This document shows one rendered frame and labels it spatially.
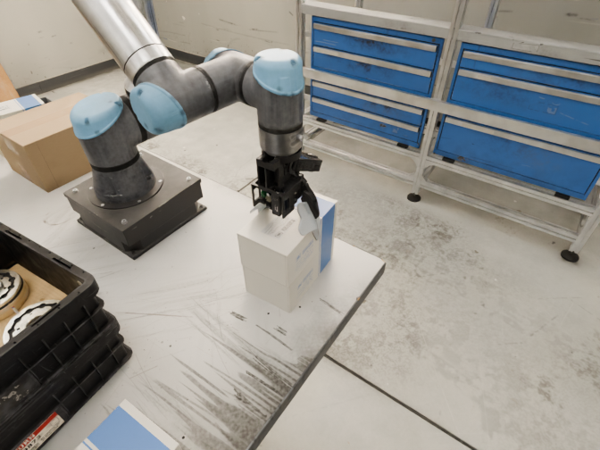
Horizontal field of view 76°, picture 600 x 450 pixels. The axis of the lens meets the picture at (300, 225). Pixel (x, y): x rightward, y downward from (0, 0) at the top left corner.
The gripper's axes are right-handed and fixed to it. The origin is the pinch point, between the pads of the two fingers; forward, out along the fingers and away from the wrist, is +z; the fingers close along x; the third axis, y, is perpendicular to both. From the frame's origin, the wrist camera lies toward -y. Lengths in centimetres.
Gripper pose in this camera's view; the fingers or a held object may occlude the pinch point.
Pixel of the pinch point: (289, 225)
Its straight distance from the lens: 81.5
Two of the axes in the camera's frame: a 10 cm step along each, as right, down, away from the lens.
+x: 8.5, 3.5, -4.0
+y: -5.3, 5.6, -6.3
